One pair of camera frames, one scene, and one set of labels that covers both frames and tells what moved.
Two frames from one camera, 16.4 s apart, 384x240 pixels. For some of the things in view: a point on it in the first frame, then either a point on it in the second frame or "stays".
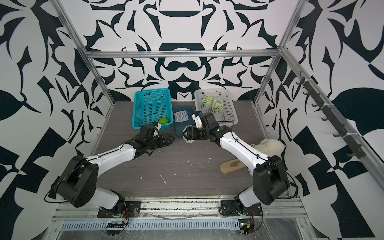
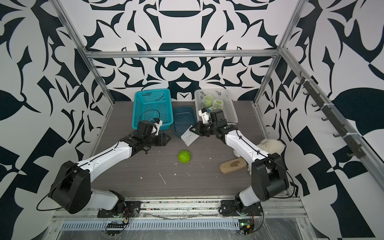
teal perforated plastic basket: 151,105 stays
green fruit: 207,100 stays
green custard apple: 163,120 → 184,156
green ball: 217,105 stays
